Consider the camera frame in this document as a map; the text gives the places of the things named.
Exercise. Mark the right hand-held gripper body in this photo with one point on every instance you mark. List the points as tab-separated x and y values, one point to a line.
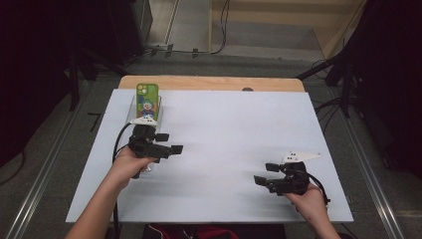
295	179

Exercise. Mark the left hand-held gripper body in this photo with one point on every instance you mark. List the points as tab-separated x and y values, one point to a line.
144	139

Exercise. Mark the green cartoon phone case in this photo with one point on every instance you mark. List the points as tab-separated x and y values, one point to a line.
147	99

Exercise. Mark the person's right hand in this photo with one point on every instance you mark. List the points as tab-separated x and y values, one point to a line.
310	204

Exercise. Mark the person's left hand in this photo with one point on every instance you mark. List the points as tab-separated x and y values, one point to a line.
126	166

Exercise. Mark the white table board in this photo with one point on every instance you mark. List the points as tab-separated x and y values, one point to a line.
232	132

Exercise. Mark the person's black and red clothing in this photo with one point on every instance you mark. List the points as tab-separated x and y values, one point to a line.
215	232

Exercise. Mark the wooden table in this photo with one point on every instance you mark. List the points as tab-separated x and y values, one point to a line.
212	82

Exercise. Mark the black metal stand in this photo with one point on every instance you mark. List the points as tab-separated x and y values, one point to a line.
346	93
73	86

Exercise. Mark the black curtain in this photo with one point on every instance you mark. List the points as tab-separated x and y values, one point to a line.
33	66
391	66

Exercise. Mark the light wooden platform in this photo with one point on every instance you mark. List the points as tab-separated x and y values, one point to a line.
265	16

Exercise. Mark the metal floor rail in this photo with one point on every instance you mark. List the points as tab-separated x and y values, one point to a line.
42	179
371	181

